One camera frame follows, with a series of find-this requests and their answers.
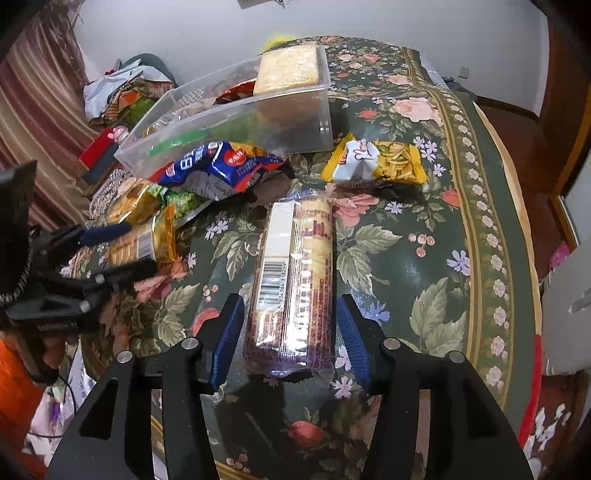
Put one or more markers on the long biscuit pack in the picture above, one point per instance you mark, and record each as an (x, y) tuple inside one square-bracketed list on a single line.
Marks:
[(290, 330)]

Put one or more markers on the yellow white snack bag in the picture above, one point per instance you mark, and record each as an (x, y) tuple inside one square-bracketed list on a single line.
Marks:
[(361, 164)]

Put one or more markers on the wooden wardrobe frame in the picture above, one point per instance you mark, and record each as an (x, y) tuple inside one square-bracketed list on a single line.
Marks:
[(565, 122)]

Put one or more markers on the gold cracker pack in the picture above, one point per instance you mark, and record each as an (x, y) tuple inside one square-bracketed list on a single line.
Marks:
[(154, 215)]

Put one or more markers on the striped red curtain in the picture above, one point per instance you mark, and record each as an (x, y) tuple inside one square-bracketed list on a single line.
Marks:
[(43, 118)]

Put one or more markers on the red snack pack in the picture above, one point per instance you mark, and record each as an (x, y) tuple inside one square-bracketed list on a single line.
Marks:
[(236, 92)]

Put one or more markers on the pile of clothes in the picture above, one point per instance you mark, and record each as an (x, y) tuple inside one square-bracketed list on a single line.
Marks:
[(126, 93)]

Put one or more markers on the green clip bread bag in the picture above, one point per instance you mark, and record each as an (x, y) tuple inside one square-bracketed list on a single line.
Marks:
[(240, 128)]

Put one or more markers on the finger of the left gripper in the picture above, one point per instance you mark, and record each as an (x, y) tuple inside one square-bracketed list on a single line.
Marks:
[(101, 284), (67, 240)]

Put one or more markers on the yellow foam tube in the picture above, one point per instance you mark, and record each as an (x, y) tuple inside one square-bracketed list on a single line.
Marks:
[(275, 41)]

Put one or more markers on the floral green bedspread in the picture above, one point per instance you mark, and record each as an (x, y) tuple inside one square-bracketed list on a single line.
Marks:
[(447, 268)]

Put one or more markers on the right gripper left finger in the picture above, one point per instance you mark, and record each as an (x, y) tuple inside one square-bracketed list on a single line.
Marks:
[(110, 436)]

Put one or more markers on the noodle block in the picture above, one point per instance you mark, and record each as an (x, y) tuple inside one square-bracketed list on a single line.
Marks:
[(286, 68)]

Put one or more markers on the blue snack bag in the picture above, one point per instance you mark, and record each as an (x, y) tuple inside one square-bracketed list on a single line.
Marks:
[(217, 170)]

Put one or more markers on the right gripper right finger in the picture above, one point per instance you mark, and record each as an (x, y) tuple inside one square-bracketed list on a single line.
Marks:
[(470, 437)]

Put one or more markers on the clear plastic storage box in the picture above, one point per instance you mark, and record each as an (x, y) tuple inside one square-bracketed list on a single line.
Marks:
[(293, 121)]

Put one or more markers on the red box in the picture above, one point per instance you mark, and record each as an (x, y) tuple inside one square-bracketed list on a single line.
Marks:
[(97, 148)]

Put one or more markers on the pink plush toy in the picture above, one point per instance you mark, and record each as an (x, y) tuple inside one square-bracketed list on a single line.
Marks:
[(120, 133)]

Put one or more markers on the dark grey box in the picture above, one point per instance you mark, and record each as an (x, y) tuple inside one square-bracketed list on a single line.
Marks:
[(105, 164)]

